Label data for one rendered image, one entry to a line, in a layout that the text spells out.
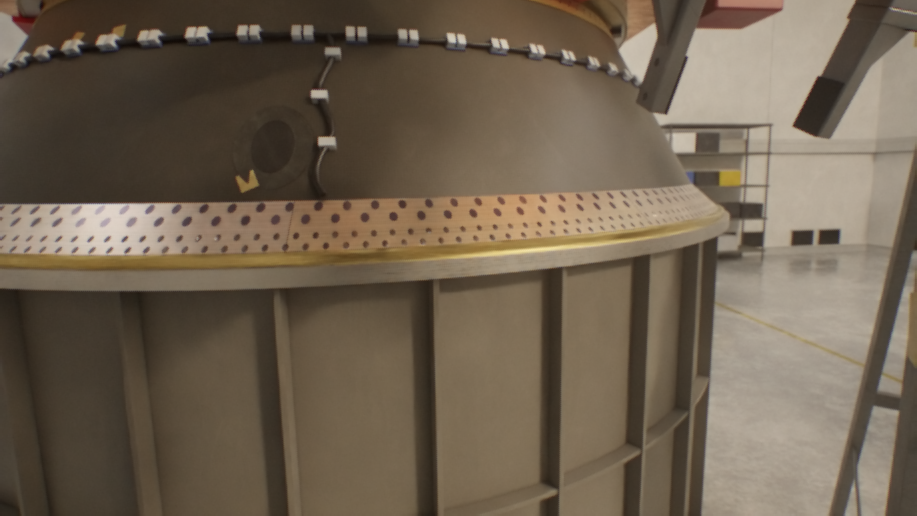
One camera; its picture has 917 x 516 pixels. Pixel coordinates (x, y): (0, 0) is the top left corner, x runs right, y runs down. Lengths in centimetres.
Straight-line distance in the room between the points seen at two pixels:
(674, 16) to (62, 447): 89
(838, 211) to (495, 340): 860
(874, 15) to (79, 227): 84
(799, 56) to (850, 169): 193
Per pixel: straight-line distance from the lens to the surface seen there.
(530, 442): 78
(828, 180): 895
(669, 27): 36
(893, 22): 44
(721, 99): 784
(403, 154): 68
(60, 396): 85
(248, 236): 63
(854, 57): 44
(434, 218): 62
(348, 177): 65
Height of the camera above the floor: 127
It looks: 7 degrees down
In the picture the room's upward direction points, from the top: 1 degrees counter-clockwise
